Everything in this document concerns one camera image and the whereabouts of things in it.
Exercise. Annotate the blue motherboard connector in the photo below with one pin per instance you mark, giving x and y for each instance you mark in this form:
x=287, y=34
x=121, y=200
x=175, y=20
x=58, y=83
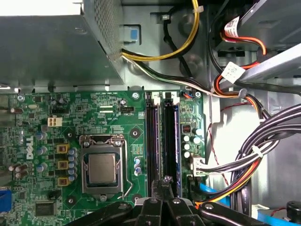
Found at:
x=5, y=202

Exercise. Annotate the white four pin connector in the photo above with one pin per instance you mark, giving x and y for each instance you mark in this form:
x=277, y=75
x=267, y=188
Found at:
x=55, y=122

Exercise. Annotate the grey power supply unit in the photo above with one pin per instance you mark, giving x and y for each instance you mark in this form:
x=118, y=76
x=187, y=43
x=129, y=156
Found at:
x=47, y=47

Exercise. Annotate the black open PC case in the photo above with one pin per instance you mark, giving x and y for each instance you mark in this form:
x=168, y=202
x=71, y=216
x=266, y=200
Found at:
x=150, y=30

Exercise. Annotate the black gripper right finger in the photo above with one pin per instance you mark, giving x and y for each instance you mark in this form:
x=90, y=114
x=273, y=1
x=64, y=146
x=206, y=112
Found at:
x=178, y=212

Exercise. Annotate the black RAM slot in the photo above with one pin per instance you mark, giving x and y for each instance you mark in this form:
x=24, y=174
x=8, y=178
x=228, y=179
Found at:
x=168, y=141
x=149, y=141

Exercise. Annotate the black round case speaker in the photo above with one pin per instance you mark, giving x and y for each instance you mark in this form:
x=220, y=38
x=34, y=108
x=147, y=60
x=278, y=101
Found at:
x=294, y=208

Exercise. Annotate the green motherboard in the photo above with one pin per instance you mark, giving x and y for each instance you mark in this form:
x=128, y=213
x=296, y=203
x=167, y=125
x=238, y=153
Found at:
x=77, y=110

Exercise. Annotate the blue power supply tab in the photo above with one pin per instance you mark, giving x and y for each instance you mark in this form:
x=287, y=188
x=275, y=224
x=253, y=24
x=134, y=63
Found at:
x=133, y=34

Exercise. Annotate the metal socket cover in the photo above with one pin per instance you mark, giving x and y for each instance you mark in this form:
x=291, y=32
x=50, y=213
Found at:
x=119, y=164

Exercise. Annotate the black square chip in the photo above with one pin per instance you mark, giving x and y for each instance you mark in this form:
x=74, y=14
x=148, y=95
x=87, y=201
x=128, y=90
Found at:
x=45, y=208

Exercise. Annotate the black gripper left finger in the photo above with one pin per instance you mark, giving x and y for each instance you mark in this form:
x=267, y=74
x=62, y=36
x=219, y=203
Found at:
x=152, y=212

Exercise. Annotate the yellow square inductor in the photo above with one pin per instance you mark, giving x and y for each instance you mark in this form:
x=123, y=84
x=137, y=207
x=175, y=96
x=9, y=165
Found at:
x=62, y=148
x=63, y=181
x=62, y=164

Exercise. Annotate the black CPU socket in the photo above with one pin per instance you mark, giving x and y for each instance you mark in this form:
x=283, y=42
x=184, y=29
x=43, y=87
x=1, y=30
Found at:
x=94, y=191

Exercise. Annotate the grey metal drive cage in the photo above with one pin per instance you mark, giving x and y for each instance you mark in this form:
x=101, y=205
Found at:
x=277, y=23

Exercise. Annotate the silver CPU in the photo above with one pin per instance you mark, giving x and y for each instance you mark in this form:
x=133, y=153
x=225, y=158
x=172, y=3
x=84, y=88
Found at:
x=102, y=168

